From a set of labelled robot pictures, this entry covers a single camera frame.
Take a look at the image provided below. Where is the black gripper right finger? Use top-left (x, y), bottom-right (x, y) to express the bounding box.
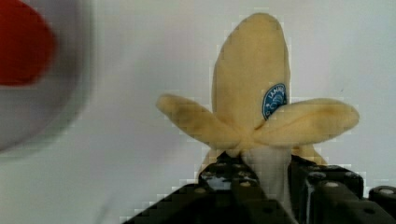
top-left (288, 156), bottom-right (396, 224)

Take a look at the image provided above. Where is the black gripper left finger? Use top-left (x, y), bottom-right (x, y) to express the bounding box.
top-left (122, 153), bottom-right (296, 224)

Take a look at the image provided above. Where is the yellow plush peeled banana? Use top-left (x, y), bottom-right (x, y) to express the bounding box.
top-left (156, 13), bottom-right (360, 213)

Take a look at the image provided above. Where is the grey round plate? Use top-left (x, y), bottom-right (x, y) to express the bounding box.
top-left (0, 0), bottom-right (92, 151)

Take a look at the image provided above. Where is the red plush ketchup bottle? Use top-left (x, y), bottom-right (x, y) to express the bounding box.
top-left (0, 0), bottom-right (56, 86)

